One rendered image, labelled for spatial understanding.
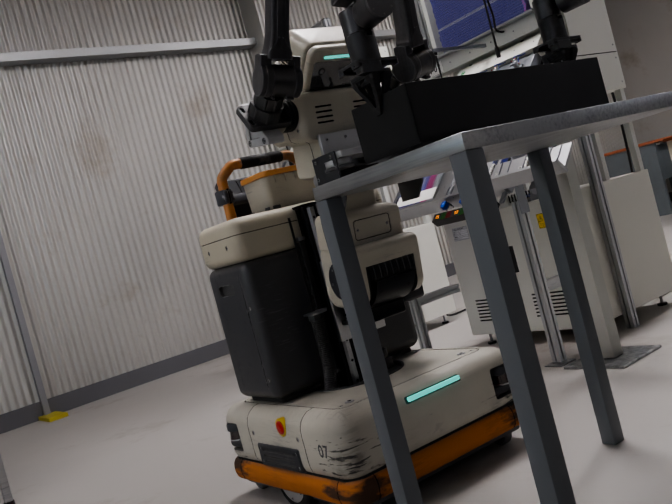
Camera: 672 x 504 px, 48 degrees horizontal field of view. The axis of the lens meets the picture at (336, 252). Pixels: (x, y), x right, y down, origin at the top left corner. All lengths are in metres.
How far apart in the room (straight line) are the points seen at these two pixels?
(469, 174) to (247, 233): 1.00
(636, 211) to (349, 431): 2.10
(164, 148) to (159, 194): 0.38
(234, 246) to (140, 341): 3.82
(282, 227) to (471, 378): 0.67
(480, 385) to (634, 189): 1.73
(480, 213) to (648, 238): 2.46
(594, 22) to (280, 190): 1.92
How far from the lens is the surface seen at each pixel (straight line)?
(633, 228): 3.56
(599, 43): 3.66
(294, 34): 2.01
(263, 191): 2.22
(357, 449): 1.86
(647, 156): 8.67
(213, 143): 6.38
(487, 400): 2.12
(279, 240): 2.14
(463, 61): 3.68
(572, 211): 2.85
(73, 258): 5.76
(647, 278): 3.59
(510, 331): 1.23
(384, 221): 2.03
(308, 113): 1.96
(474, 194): 1.21
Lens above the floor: 0.69
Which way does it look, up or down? 1 degrees down
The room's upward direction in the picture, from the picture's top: 15 degrees counter-clockwise
